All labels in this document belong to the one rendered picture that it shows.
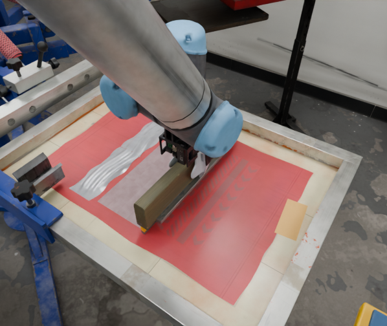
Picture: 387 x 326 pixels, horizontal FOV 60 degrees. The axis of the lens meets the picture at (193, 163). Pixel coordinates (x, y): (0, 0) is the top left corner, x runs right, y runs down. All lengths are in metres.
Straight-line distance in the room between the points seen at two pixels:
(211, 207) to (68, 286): 1.18
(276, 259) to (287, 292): 0.09
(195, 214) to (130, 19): 0.56
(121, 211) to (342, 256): 1.40
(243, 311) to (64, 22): 0.56
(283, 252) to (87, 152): 0.56
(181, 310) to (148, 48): 0.46
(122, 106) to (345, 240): 1.69
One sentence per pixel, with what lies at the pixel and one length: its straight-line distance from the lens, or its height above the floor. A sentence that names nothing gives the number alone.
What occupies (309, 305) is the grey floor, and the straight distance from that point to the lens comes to 1.78.
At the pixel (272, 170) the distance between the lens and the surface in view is 0.89.
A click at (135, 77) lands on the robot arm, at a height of 1.42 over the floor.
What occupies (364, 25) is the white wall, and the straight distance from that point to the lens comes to 2.64.
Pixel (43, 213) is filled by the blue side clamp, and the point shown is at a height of 1.00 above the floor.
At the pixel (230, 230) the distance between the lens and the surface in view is 0.76.
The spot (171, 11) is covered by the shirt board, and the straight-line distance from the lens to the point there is 1.74.
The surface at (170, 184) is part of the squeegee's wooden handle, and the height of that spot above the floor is 1.05.
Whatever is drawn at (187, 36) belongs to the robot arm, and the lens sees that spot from 0.56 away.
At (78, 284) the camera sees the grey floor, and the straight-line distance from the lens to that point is 1.83.
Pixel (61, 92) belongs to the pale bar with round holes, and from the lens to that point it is 1.10.
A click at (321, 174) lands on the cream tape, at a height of 0.95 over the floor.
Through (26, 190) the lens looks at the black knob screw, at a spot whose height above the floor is 1.06.
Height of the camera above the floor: 1.58
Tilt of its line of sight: 46 degrees down
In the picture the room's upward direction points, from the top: straight up
